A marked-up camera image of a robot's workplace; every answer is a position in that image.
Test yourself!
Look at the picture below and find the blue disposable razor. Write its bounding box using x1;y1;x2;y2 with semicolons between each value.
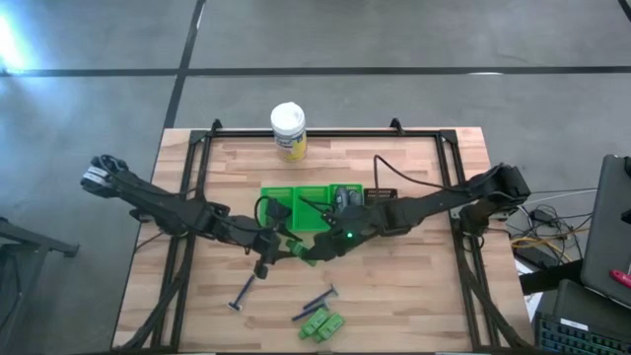
227;273;257;314
291;301;330;323

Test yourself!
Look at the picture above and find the green plastic basket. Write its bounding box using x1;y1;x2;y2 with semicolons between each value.
327;182;366;211
259;185;296;231
292;184;332;234

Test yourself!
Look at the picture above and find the yellow cable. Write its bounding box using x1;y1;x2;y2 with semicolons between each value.
511;237;561;251

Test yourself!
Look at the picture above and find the dark blue bolt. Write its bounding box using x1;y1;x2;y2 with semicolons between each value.
301;283;340;312

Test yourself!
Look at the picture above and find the black crate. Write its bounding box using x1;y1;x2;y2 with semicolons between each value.
533;312;631;355

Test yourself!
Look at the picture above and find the black plastic basket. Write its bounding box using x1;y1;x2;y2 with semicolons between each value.
363;186;399;203

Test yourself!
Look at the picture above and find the small green bottle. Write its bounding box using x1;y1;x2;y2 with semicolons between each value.
285;239;319;268
297;308;330;341
312;313;347;344

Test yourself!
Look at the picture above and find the yellow white wipes canister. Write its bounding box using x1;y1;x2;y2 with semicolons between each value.
269;102;309;163

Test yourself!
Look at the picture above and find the grey laptop case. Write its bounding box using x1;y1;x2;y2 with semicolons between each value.
580;154;631;308

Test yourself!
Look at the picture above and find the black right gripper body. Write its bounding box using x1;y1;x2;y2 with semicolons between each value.
310;227;357;262

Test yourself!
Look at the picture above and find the dark blue toiletry tube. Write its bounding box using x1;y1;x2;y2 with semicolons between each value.
268;199;293;222

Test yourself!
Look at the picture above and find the black floor stand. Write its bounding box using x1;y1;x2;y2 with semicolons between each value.
0;216;81;355

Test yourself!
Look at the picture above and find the black table frame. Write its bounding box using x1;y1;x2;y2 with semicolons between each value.
116;117;536;355

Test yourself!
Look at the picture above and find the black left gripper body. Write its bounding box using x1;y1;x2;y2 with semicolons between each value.
247;229;284;280

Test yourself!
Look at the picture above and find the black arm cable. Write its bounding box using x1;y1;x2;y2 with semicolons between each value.
372;154;467;193

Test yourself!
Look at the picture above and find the red handled tool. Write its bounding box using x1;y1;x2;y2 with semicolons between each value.
608;268;631;290

